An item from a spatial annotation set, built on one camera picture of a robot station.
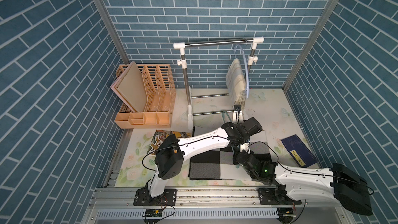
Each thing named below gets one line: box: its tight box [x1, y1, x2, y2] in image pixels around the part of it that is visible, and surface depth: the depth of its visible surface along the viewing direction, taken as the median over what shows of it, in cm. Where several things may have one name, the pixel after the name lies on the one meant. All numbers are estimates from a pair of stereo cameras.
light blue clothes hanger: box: [234, 44, 250, 99], surface depth 75 cm
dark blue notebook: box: [280, 134, 319, 168], surface depth 91 cm
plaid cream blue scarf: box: [225, 58, 247, 110], surface depth 88 cm
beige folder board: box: [109, 61, 148, 113], surface depth 92 cm
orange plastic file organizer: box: [115, 64, 177, 129], surface depth 100 cm
